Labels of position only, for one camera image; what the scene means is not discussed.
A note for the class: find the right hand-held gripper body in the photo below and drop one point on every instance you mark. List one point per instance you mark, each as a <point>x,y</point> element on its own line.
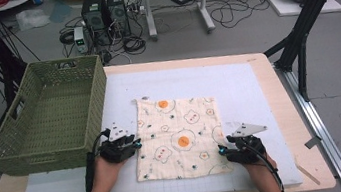
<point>247,151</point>

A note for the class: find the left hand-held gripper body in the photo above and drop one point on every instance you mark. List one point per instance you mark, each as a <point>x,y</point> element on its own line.
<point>117,149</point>

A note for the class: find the cream printed cloth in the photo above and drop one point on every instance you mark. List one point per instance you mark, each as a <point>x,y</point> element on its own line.
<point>180,131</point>

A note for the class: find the green woven basket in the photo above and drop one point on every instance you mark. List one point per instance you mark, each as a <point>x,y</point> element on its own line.
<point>53,115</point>

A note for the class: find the person's right hand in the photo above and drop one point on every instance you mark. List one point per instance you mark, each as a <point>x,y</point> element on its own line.
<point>261,167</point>

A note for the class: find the person's left hand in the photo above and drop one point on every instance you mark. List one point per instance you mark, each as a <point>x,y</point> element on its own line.
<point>107,174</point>

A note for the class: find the wooden table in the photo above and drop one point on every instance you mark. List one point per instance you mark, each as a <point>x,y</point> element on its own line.
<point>299,118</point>

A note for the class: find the wooden stick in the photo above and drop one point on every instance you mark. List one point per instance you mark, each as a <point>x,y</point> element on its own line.
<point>308,174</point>

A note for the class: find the grey tape piece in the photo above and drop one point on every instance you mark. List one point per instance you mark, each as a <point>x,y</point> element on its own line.
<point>313,142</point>

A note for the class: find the white grid mat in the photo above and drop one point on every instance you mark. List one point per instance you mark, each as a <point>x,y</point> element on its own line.
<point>189,79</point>

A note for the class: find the white power supply unit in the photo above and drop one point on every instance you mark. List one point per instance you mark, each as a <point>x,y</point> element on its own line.
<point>80,39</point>

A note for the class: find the black computer tower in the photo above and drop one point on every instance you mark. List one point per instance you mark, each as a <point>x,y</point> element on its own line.
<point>95,15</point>
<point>117,10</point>

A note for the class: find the clear plastic bag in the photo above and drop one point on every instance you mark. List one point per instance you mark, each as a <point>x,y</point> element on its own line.
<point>31,18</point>

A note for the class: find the white desk frame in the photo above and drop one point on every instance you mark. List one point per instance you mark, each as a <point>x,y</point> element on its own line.
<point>150,11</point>

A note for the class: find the black tripod frame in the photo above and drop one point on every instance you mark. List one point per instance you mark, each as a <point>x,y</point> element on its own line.
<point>310,5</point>

